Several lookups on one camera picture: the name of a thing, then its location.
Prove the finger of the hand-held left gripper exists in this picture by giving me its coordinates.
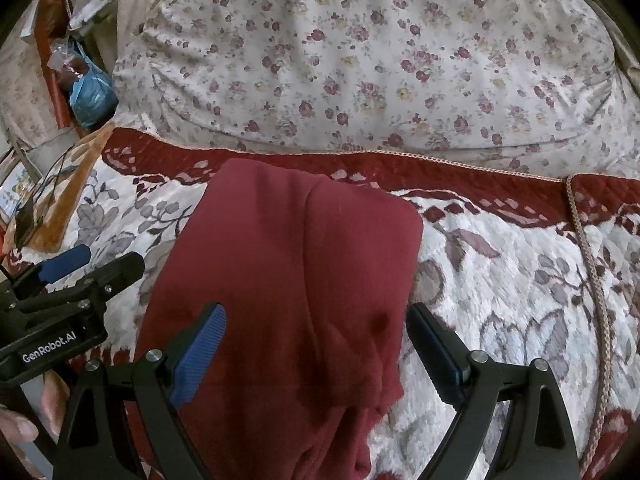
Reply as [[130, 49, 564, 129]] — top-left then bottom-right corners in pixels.
[[10, 244, 93, 303], [75, 251, 146, 311]]

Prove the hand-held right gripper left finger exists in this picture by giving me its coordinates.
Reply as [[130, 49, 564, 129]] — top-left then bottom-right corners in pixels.
[[52, 302, 228, 480]]

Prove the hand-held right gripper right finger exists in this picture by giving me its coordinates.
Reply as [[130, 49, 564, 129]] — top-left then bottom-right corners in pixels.
[[405, 302, 581, 480]]

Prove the dark red garment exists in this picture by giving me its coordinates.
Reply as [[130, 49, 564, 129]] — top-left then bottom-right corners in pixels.
[[125, 157, 425, 480]]

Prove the person's left hand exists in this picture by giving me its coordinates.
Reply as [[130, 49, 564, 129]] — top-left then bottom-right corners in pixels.
[[0, 372, 71, 480]]

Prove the orange cloth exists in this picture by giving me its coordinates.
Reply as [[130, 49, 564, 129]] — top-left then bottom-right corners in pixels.
[[30, 125, 116, 256]]

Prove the red and white floral blanket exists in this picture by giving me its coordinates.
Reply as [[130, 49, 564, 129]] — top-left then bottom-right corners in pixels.
[[0, 125, 640, 480]]

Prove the framed picture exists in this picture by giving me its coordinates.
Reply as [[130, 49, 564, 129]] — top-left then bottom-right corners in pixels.
[[0, 147, 43, 226]]

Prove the blue plastic bag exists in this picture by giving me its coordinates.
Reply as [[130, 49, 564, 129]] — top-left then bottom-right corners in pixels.
[[67, 55, 118, 128]]

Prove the red wooden furniture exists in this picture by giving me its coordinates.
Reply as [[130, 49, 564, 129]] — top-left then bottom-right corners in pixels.
[[35, 0, 81, 131]]

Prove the clear plastic bag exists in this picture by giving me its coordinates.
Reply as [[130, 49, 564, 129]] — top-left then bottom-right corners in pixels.
[[47, 37, 88, 78]]

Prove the white paper packet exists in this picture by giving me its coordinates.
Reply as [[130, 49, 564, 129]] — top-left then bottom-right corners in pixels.
[[67, 0, 118, 31]]

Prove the beige curtain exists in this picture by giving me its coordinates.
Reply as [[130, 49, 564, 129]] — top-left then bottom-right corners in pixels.
[[75, 0, 171, 76]]

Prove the floral white pillow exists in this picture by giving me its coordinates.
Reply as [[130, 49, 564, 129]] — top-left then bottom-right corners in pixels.
[[112, 0, 640, 181]]

